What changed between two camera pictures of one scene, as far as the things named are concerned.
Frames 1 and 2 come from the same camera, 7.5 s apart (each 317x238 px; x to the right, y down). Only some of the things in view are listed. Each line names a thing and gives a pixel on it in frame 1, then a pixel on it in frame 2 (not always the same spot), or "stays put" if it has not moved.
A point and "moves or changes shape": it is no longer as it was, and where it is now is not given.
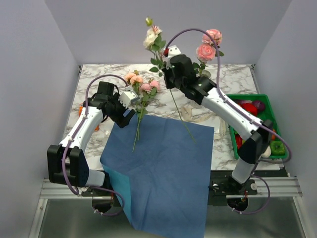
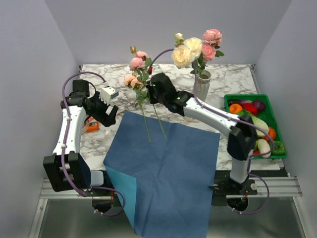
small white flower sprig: [153, 39] to [187, 52]
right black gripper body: [170, 82] to [154, 99]
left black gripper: [121, 120] to [111, 119]
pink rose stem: [216, 35] stays put
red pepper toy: [249, 107] stays put
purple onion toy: [259, 105] stays put
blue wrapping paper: [162, 168] stays put
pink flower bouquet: [142, 91] moves or changes shape
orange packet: [80, 106] to [91, 125]
